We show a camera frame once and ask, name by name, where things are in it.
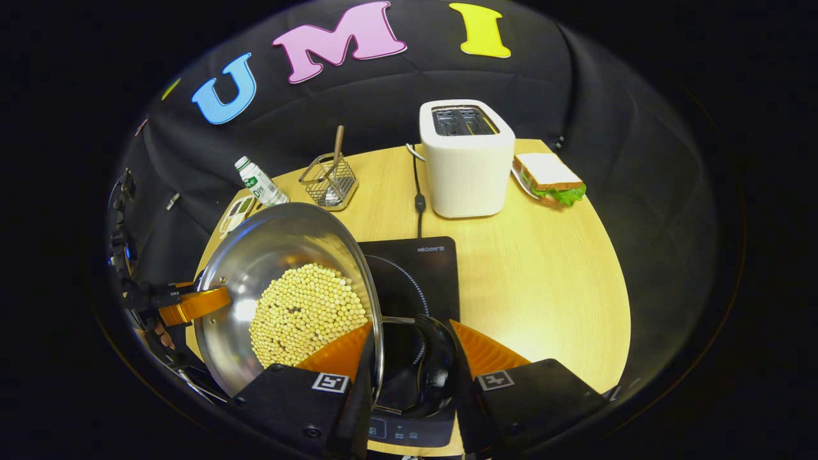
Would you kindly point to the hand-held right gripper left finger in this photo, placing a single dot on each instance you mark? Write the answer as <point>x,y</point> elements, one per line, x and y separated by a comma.
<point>358,415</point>

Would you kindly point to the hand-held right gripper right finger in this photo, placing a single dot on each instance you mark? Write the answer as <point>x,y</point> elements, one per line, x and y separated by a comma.
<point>465,415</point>

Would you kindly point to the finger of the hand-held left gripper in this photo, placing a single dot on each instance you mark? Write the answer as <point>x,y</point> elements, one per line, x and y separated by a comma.
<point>198,303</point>

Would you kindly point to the steel pot with yellow beans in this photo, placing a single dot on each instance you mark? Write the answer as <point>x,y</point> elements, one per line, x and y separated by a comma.
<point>281,268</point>

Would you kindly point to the black induction cooktop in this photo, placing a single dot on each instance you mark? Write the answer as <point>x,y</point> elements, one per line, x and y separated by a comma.
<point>415,268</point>

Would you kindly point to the white divided sauce dish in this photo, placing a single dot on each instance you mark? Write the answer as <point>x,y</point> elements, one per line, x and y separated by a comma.
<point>235,214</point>

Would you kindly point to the small white drink bottle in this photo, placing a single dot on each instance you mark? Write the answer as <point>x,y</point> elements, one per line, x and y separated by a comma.
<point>262,185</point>

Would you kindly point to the white plate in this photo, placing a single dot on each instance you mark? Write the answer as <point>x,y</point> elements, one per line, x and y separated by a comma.
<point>523,185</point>

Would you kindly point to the white toaster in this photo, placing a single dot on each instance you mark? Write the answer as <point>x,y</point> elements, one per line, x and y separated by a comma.
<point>466,172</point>

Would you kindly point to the sandwich with lettuce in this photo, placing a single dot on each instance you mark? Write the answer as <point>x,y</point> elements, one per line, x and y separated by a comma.
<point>549,176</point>

